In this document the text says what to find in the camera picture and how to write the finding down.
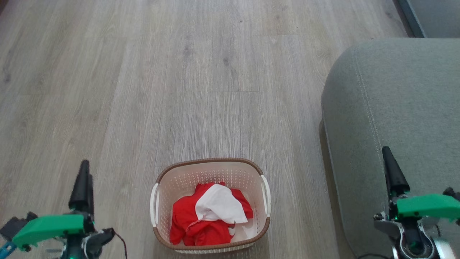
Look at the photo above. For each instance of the blue left camera connector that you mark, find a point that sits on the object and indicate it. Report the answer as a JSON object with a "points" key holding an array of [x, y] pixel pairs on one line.
{"points": [[7, 249]]}

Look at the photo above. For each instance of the red cloth garment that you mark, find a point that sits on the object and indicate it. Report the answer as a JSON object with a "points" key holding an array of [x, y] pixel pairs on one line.
{"points": [[187, 223]]}

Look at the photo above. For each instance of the white perforated laundry basket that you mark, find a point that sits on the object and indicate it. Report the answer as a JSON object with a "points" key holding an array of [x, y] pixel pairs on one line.
{"points": [[179, 180]]}

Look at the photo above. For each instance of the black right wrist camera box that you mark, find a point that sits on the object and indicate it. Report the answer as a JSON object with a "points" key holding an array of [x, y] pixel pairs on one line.
{"points": [[452, 194]]}

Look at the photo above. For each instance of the red and white garment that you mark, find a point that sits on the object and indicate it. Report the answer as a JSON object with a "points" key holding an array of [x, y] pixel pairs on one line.
{"points": [[219, 205]]}

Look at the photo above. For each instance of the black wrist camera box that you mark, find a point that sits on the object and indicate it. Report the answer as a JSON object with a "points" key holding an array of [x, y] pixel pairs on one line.
{"points": [[16, 223], [452, 194]]}

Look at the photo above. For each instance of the dark grey baseboard panel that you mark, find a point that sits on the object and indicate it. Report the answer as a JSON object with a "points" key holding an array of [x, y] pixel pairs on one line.
{"points": [[431, 16]]}

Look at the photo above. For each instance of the grey fabric sofa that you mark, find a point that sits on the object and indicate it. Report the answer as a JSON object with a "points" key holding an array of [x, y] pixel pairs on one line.
{"points": [[402, 108]]}

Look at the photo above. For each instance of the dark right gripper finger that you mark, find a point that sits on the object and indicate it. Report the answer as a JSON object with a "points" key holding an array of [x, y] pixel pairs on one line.
{"points": [[394, 176]]}

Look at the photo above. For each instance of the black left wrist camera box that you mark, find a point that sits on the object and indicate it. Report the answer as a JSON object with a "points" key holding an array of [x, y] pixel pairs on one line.
{"points": [[16, 223]]}

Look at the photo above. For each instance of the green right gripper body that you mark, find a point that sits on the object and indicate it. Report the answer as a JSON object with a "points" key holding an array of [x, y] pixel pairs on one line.
{"points": [[427, 207]]}

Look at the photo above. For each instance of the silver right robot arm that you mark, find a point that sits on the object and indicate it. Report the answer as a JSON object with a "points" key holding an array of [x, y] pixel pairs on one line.
{"points": [[445, 250]]}

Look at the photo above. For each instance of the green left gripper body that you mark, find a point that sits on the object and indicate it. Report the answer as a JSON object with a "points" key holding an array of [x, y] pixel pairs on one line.
{"points": [[46, 227]]}

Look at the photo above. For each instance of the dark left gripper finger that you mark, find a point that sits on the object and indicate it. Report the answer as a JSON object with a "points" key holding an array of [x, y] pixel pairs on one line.
{"points": [[92, 196], [81, 190]]}

